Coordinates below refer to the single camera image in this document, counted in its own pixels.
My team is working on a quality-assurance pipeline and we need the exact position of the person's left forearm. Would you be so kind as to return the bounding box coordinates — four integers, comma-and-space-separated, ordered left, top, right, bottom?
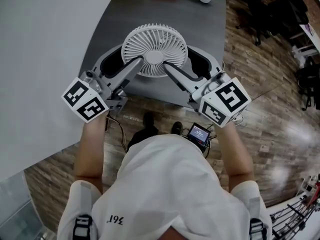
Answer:
74, 113, 109, 195

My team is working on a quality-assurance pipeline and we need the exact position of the small screen device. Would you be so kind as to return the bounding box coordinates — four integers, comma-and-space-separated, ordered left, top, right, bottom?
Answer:
187, 122, 210, 145

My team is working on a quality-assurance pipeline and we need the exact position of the glass panel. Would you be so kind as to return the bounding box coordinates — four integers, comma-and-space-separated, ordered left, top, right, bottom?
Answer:
0, 170, 44, 240

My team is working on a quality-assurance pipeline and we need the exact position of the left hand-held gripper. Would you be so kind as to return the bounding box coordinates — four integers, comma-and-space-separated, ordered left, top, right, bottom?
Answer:
61, 45, 145, 124

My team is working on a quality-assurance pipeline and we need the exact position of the black stand with wheels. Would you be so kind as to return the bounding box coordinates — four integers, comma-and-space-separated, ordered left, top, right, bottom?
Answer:
295, 56, 320, 112

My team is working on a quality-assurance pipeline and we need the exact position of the black trouser leg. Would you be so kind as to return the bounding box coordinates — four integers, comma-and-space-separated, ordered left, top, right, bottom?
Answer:
127, 127, 160, 152

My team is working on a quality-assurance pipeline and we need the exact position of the black shoe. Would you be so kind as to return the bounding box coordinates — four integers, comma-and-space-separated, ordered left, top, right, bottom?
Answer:
142, 111, 156, 134
171, 121, 184, 136

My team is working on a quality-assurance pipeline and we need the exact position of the thin dark cable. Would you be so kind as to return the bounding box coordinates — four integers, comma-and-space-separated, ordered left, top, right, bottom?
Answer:
105, 113, 129, 153

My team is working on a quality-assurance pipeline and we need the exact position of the black office chair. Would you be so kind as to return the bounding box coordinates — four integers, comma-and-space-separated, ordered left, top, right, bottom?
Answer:
226, 0, 310, 47

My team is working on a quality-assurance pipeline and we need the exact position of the white desk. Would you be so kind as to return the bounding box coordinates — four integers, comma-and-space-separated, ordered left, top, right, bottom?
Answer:
291, 0, 320, 60

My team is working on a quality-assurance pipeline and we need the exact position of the person's right forearm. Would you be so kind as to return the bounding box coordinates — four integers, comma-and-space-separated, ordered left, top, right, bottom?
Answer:
214, 120, 256, 193

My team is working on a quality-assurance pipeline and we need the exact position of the black wire rack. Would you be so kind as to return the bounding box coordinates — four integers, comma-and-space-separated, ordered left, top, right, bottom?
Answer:
270, 173, 320, 240

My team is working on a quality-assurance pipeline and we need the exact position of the grey shoulder strap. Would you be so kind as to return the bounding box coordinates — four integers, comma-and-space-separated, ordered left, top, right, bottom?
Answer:
246, 195, 266, 240
71, 180, 94, 240

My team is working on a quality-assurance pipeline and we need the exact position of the white t-shirt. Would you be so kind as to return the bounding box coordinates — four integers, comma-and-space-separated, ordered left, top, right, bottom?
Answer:
57, 133, 274, 240

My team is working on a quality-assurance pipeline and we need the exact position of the white round fan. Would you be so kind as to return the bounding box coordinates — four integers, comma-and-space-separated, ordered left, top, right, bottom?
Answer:
120, 22, 189, 79

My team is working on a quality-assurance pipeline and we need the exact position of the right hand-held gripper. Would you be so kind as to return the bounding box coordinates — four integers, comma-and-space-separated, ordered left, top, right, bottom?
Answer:
163, 44, 252, 129

